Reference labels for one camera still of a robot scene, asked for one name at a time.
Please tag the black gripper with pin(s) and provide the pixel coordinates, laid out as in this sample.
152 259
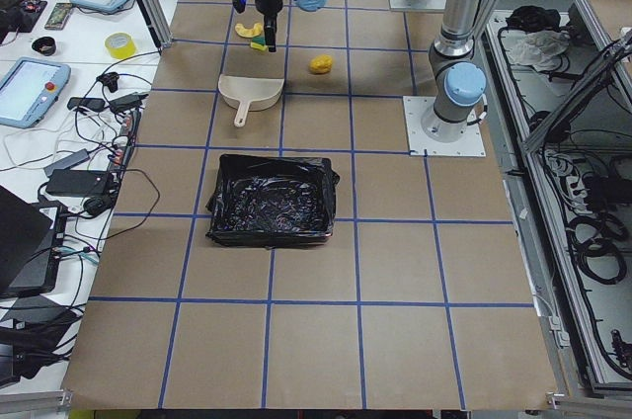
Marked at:
268 5

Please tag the green yellow sponge piece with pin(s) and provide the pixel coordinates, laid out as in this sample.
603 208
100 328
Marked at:
259 43

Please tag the yellow croissant toy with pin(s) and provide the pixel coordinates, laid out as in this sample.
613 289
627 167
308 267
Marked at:
242 31

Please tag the yellow lemon toy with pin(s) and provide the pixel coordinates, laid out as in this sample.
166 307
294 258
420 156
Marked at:
321 64

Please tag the white plastic dustpan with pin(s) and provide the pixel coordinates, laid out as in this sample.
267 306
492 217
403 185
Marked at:
249 94

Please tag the black bag lined bin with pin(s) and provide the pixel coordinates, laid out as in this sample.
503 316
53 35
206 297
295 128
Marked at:
273 202

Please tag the yellow tape roll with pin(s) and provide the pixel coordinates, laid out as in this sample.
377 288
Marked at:
120 46

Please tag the smartphone on table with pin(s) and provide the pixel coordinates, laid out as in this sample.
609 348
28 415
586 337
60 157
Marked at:
59 16

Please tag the small black bowl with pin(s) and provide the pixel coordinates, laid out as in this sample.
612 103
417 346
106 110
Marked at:
45 46

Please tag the blue teach pendant lower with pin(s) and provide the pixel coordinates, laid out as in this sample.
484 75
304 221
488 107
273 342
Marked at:
29 89

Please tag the black power adapter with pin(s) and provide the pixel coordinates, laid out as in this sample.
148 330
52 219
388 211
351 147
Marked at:
78 183

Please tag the white crumpled cloth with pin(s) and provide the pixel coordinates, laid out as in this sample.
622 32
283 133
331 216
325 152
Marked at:
540 50

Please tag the black laptop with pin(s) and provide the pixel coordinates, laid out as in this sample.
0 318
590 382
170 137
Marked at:
31 237

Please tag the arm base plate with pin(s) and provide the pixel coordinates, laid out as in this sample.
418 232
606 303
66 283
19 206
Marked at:
430 136

